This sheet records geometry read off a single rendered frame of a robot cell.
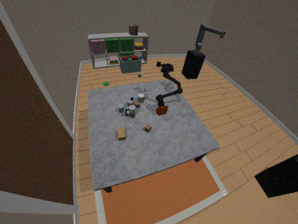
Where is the glass french press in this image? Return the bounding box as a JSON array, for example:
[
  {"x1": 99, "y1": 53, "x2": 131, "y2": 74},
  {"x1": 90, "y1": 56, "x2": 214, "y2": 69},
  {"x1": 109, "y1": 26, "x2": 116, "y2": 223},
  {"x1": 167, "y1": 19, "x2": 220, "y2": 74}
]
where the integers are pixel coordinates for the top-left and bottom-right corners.
[{"x1": 125, "y1": 97, "x2": 136, "y2": 119}]

